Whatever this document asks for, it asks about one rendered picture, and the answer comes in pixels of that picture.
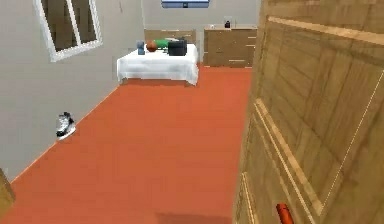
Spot black box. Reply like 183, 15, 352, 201
167, 38, 188, 57

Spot grey and black shoe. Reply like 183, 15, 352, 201
55, 111, 77, 141

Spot wooden room door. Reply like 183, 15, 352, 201
232, 0, 384, 224

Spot white covered bed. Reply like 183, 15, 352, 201
116, 29, 200, 87

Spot wooden chest of drawers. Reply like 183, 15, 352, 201
203, 24, 258, 69

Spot green cloth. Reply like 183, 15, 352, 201
153, 38, 170, 50

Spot orange door handle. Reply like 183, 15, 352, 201
275, 202, 295, 224

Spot white framed window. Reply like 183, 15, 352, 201
33, 0, 104, 63

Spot wooden furniture corner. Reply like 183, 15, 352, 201
0, 168, 16, 218

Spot blue framed wall picture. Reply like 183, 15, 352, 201
161, 0, 211, 9

